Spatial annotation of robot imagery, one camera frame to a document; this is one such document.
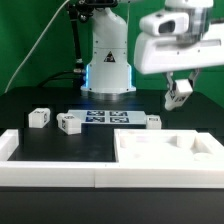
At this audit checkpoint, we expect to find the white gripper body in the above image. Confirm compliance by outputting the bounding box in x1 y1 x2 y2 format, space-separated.
134 29 224 74

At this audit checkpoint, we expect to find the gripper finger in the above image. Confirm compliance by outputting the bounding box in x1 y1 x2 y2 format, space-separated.
163 72 176 97
188 68 201 87

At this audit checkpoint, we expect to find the white square tabletop part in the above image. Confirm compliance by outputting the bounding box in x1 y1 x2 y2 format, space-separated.
114 129 224 164

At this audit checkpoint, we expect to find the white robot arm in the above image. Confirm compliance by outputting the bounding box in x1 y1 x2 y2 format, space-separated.
82 0 224 98

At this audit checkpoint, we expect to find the white marker plate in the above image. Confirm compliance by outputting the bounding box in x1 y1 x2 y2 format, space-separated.
69 110 146 125

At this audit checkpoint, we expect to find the white U-shaped obstacle fence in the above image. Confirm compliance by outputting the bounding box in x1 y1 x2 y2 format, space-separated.
0 129 224 188

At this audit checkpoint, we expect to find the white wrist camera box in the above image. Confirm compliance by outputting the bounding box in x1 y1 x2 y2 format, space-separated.
139 9 200 37

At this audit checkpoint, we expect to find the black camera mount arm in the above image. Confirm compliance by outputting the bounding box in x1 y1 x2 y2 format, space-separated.
65 0 118 69

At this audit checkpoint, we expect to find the grey thin cable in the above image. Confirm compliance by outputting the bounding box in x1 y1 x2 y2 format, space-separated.
4 0 72 94

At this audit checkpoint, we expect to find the black cable with connector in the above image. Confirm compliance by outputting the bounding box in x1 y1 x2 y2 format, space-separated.
37 69 86 88

